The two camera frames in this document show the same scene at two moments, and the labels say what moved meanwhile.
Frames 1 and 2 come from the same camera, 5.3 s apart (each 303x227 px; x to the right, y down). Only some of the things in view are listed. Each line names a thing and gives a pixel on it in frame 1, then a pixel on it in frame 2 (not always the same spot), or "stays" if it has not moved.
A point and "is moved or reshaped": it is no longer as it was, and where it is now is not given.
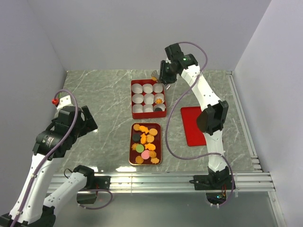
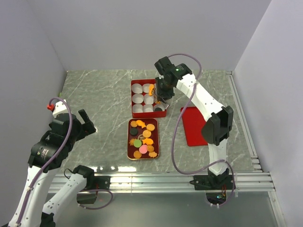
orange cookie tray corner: [155, 160] to [153, 154]
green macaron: [139, 148] to [137, 143]
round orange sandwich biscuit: [153, 132] to [150, 127]
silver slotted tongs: [156, 74] is moved or reshaped
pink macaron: [145, 154] to [143, 149]
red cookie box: [148, 99] stays
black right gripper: [167, 80] to [164, 95]
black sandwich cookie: [136, 137] to [133, 131]
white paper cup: [138, 98] stays
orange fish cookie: [144, 128] to [140, 123]
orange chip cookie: [138, 160] to [137, 154]
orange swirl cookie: [133, 146] to [131, 141]
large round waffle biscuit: [150, 138] to [147, 133]
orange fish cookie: [150, 146] to [148, 141]
